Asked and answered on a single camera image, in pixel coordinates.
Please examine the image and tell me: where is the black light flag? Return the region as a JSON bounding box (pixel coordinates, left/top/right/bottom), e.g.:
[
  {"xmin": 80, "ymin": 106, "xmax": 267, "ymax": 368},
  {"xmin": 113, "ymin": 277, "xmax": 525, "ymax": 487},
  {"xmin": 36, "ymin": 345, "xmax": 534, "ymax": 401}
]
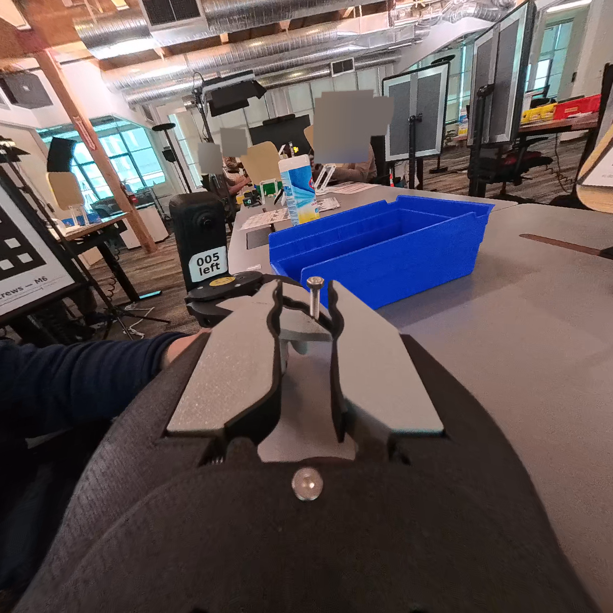
[{"xmin": 47, "ymin": 138, "xmax": 77, "ymax": 173}]

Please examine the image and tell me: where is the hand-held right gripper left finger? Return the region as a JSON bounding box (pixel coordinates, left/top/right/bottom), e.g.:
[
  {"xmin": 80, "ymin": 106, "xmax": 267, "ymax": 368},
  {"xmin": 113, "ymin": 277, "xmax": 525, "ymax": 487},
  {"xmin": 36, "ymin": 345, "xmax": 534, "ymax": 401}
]
[{"xmin": 166, "ymin": 279, "xmax": 284, "ymax": 443}]

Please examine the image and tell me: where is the black white framed sign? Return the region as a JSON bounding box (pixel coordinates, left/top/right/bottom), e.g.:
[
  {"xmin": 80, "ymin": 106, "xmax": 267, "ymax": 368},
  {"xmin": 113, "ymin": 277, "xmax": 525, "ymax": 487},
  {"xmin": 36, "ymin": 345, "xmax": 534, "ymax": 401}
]
[{"xmin": 0, "ymin": 165, "xmax": 89, "ymax": 331}]

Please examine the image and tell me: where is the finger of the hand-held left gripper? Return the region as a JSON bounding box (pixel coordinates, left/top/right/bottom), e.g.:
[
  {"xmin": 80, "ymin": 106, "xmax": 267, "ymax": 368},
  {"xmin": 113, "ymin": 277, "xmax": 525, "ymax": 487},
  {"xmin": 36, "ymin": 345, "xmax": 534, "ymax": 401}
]
[
  {"xmin": 280, "ymin": 296, "xmax": 334, "ymax": 357},
  {"xmin": 217, "ymin": 291, "xmax": 263, "ymax": 314}
]

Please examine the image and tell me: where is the black leg desk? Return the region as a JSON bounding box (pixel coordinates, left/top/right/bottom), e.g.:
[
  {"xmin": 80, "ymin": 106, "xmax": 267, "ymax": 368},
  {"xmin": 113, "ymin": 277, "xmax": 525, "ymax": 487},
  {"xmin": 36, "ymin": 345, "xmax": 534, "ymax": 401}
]
[{"xmin": 55, "ymin": 211, "xmax": 144, "ymax": 307}]

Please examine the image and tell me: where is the wipes canister blue label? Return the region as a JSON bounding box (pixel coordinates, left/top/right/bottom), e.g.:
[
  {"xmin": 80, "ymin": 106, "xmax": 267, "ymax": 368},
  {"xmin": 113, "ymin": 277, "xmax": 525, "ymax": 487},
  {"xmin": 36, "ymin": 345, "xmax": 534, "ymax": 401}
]
[{"xmin": 279, "ymin": 154, "xmax": 321, "ymax": 226}]

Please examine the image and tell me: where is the yellow storage bin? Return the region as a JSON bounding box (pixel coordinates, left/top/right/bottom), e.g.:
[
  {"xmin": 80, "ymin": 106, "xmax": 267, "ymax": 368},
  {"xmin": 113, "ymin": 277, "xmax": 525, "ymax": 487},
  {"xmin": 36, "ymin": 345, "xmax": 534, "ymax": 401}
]
[{"xmin": 521, "ymin": 103, "xmax": 558, "ymax": 124}]

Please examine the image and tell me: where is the red storage bin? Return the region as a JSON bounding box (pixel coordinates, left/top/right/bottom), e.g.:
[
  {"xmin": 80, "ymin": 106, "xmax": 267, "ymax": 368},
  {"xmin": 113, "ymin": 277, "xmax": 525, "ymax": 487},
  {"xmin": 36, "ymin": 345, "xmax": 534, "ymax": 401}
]
[{"xmin": 553, "ymin": 94, "xmax": 602, "ymax": 120}]

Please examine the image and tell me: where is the blue plastic bin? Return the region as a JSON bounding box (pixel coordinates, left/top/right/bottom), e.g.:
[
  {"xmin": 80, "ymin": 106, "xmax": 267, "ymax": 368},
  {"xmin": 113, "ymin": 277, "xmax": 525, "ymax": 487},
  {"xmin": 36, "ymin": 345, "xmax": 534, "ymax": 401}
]
[{"xmin": 268, "ymin": 194, "xmax": 495, "ymax": 309}]

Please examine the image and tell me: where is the person's left hand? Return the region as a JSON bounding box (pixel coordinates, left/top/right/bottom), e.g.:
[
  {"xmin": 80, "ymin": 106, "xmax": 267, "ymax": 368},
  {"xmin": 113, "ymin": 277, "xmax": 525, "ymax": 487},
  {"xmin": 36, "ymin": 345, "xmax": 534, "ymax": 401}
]
[{"xmin": 164, "ymin": 329, "xmax": 212, "ymax": 370}]

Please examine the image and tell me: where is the white low cabinet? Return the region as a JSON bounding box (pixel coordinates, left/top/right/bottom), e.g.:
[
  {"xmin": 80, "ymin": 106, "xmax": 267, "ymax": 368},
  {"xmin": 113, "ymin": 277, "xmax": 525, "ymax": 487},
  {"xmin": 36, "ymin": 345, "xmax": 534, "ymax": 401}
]
[{"xmin": 120, "ymin": 206, "xmax": 169, "ymax": 250}]

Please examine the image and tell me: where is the person's left forearm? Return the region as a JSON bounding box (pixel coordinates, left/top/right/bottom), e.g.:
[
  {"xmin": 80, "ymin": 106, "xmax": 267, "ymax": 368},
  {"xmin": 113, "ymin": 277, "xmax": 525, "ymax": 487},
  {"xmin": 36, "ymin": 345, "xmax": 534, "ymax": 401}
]
[{"xmin": 0, "ymin": 331, "xmax": 182, "ymax": 439}]

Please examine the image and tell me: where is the red black office chair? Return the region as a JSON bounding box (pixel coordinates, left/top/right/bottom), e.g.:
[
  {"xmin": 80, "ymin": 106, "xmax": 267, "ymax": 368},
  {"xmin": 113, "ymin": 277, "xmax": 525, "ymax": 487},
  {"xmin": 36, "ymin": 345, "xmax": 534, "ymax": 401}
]
[{"xmin": 469, "ymin": 139, "xmax": 554, "ymax": 197}]

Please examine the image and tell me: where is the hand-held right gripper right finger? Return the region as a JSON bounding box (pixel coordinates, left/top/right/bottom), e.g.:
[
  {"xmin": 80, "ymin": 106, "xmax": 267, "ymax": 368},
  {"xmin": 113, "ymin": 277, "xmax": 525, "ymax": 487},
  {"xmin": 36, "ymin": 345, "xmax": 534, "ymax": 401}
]
[{"xmin": 327, "ymin": 279, "xmax": 445, "ymax": 446}]

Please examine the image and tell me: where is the black floor lamp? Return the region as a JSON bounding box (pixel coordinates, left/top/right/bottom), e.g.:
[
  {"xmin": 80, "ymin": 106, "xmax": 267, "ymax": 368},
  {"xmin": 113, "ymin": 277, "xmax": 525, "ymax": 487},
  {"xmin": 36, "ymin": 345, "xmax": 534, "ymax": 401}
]
[{"xmin": 152, "ymin": 123, "xmax": 194, "ymax": 194}]

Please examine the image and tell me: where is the wooden support post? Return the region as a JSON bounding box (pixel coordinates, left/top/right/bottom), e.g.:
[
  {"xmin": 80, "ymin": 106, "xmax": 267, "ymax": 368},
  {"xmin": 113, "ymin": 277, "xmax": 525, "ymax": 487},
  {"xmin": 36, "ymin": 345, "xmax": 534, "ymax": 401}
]
[{"xmin": 34, "ymin": 48, "xmax": 159, "ymax": 254}]

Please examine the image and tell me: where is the black studio light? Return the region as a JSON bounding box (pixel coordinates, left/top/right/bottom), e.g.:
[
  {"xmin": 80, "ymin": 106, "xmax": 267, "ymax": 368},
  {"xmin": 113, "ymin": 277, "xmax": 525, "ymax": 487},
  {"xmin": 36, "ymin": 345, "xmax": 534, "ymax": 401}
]
[{"xmin": 201, "ymin": 71, "xmax": 267, "ymax": 117}]

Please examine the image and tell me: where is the black display screen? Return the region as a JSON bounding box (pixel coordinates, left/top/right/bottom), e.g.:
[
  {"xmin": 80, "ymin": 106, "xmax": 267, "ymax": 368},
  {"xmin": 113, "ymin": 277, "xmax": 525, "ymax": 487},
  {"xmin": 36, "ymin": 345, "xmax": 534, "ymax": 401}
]
[{"xmin": 249, "ymin": 114, "xmax": 312, "ymax": 154}]

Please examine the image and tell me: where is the silver hex bolt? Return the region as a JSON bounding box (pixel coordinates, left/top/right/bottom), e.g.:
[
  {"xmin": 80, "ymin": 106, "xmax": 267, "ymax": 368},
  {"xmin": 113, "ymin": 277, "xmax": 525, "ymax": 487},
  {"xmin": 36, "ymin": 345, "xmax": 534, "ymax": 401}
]
[{"xmin": 306, "ymin": 276, "xmax": 326, "ymax": 321}]

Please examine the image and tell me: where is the silver ventilation duct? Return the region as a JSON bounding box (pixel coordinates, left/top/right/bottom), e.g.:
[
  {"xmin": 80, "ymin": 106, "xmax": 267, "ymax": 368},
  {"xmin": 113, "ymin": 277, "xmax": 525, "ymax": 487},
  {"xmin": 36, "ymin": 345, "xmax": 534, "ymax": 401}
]
[{"xmin": 74, "ymin": 0, "xmax": 518, "ymax": 106}]

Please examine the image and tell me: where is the white floor cable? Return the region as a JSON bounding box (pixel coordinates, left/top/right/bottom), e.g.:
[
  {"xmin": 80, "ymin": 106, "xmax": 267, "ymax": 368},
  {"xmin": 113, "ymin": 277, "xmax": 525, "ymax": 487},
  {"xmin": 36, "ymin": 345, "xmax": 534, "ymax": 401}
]
[{"xmin": 112, "ymin": 306, "xmax": 154, "ymax": 336}]

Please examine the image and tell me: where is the black wall speaker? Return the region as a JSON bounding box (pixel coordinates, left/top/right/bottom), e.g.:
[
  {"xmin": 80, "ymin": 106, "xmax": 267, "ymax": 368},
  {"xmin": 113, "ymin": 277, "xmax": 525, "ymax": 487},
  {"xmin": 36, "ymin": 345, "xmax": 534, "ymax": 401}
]
[{"xmin": 2, "ymin": 71, "xmax": 53, "ymax": 108}]

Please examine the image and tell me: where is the instruction sheet on stand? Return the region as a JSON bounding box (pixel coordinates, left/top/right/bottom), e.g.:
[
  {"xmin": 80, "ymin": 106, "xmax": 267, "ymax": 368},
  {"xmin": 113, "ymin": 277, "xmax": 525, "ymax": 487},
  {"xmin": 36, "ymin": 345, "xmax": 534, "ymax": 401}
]
[{"xmin": 576, "ymin": 112, "xmax": 613, "ymax": 214}]

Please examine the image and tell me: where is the grey panel board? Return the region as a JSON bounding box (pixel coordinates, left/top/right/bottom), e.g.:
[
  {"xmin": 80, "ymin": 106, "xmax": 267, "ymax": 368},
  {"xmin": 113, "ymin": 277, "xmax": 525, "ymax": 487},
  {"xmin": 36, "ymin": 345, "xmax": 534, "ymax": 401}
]
[
  {"xmin": 382, "ymin": 62, "xmax": 451, "ymax": 161},
  {"xmin": 467, "ymin": 0, "xmax": 537, "ymax": 147}
]

